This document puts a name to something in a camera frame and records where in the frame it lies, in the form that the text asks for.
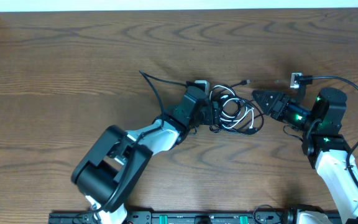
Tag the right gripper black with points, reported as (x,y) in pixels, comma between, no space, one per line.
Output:
(278,99)

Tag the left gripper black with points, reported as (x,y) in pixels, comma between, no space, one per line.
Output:
(214,111)

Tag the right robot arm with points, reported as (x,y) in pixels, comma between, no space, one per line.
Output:
(326,149)

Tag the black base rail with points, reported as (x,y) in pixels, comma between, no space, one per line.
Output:
(262,214)

